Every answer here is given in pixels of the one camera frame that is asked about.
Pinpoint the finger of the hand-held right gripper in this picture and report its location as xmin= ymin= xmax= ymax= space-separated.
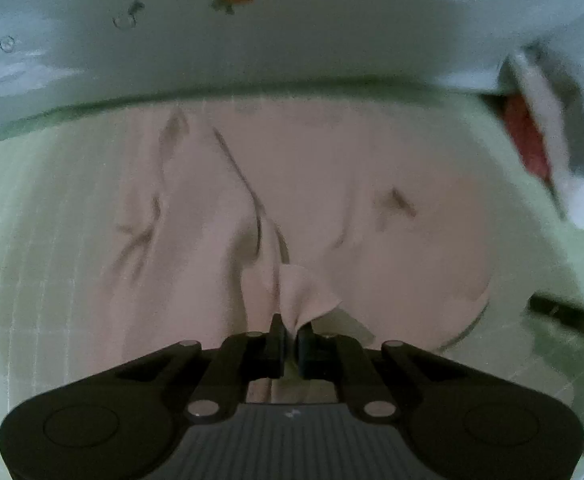
xmin=528 ymin=292 xmax=584 ymax=343

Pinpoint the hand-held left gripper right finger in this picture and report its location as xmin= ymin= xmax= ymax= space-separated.
xmin=297 ymin=321 xmax=469 ymax=421

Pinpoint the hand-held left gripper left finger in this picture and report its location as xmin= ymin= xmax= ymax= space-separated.
xmin=114 ymin=313 xmax=289 ymax=421

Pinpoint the beige long-sleeved shirt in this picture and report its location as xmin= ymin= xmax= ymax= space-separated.
xmin=113 ymin=99 xmax=494 ymax=406

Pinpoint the red cloth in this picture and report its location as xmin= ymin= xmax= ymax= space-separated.
xmin=502 ymin=92 xmax=554 ymax=187

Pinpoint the white and grey crumpled cloth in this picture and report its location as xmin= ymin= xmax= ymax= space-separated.
xmin=499 ymin=40 xmax=584 ymax=232

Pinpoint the green cutting mat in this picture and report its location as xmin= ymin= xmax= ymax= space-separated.
xmin=0 ymin=77 xmax=584 ymax=480

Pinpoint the pale green carrot-print quilt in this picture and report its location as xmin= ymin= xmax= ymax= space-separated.
xmin=0 ymin=0 xmax=584 ymax=147

